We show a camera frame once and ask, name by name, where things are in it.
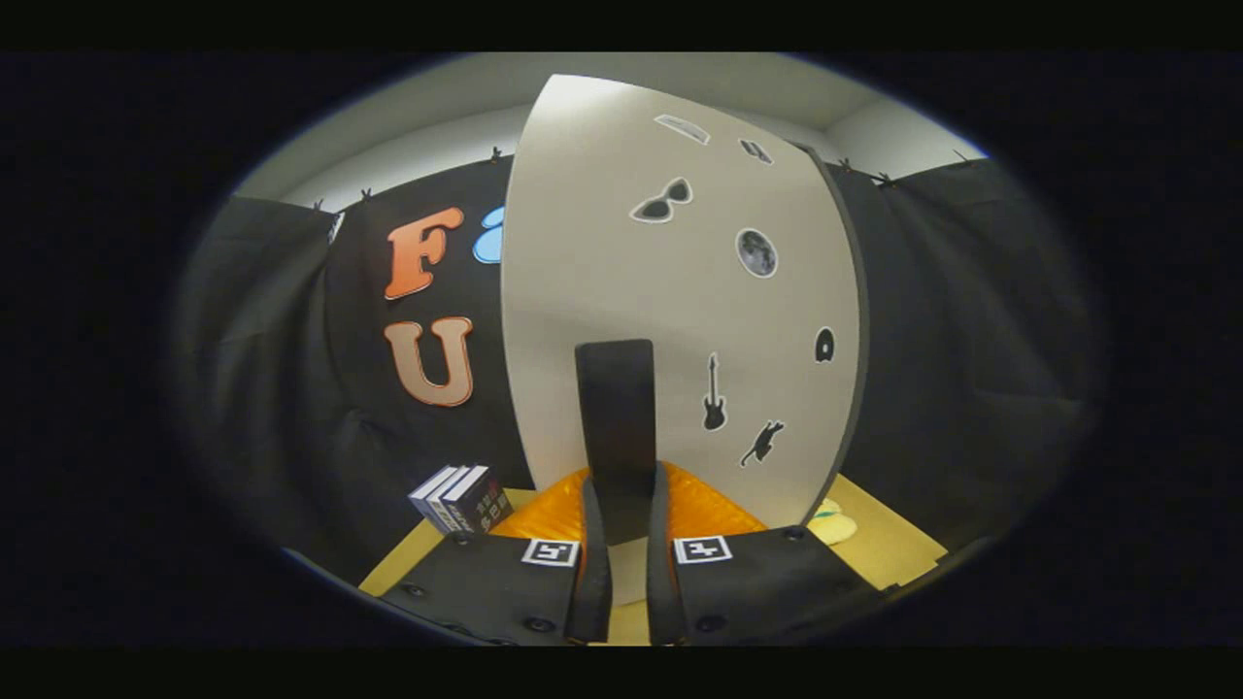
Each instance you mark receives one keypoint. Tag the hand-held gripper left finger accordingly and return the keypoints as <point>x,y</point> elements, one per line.
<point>594,582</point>

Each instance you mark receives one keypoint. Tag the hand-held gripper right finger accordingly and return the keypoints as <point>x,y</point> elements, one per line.
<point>662,582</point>

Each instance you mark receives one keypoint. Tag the pale grey cabinet door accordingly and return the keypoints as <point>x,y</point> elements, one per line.
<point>602,243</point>

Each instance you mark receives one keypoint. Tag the black cover book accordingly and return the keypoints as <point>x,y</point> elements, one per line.
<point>486,505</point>

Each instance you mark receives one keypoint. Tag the yellow plush toy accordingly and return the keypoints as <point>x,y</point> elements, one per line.
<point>833,526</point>

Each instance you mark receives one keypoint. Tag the pale blue book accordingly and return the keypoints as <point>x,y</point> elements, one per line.
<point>427,490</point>

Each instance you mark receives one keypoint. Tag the grey cabinet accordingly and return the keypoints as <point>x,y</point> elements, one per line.
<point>862,320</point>

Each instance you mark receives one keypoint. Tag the black backdrop cloth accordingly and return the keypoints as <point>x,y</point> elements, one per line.
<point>971,340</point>

